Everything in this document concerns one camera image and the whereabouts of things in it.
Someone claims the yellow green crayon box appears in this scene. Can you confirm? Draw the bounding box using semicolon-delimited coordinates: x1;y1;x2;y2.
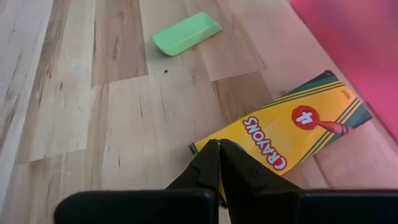
190;70;373;206

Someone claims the green eraser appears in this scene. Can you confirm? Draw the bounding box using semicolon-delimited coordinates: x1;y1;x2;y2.
151;11;223;57

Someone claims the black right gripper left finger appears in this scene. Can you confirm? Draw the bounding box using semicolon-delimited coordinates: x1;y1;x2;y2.
54;139;221;224

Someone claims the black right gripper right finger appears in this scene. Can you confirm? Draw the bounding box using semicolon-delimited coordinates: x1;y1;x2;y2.
220;139;398;224

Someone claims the pink translucent bin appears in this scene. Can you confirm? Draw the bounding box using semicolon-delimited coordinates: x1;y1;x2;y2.
290;0;398;141

